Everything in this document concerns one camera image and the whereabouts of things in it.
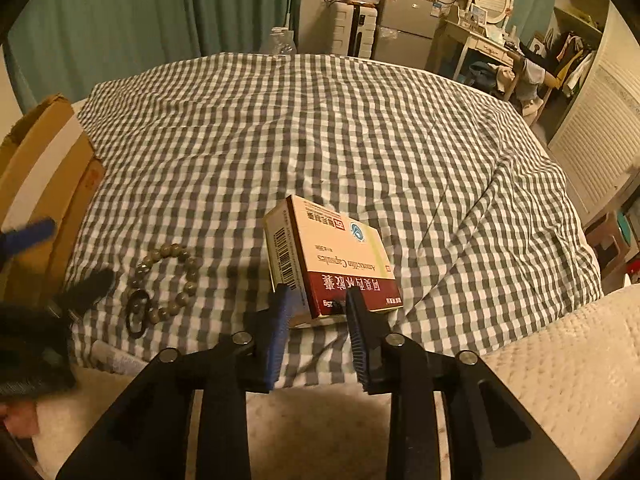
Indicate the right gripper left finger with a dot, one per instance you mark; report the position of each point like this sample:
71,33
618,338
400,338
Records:
144,434

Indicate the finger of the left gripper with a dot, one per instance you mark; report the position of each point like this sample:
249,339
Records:
15,241
75,301

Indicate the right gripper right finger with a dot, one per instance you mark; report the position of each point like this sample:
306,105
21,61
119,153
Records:
454,400

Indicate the white ointment tube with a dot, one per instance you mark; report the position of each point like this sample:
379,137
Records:
114,360

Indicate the red white medicine box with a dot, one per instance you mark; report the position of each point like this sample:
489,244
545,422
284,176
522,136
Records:
319,254

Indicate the person's left hand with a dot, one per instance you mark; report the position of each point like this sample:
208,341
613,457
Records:
20,418

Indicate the brown cardboard box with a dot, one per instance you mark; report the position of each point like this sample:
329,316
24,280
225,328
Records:
49,169

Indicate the white quilted mattress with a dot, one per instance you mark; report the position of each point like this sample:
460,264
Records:
579,376

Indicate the green checkered cloth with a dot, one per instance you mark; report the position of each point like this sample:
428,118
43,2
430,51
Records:
486,246

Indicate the green curtain left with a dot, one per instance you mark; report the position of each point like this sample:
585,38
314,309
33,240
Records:
69,46

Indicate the small wooden stool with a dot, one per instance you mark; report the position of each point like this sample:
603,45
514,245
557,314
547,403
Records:
616,246

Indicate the white louvered wardrobe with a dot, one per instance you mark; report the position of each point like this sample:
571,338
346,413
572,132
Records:
594,133

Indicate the large water bottle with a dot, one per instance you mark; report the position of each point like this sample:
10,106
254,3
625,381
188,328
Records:
279,42

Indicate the wooden chair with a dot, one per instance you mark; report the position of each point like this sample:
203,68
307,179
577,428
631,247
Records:
529,89

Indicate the white suitcase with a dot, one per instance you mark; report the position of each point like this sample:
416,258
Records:
352,29

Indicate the white dressing table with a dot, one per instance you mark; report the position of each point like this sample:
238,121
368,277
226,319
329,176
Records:
448,33

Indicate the grey mini fridge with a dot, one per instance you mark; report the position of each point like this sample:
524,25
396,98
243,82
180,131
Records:
405,32

